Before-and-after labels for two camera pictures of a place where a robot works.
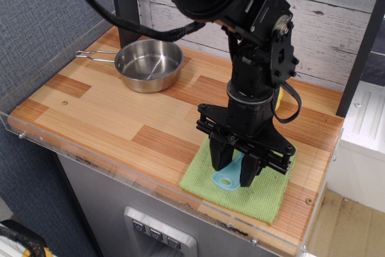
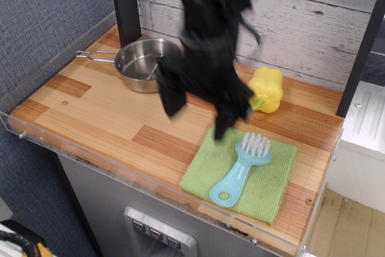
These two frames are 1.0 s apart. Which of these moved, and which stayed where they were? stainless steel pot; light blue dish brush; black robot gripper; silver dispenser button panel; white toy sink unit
Moved: light blue dish brush; black robot gripper
Stayed: white toy sink unit; silver dispenser button panel; stainless steel pot
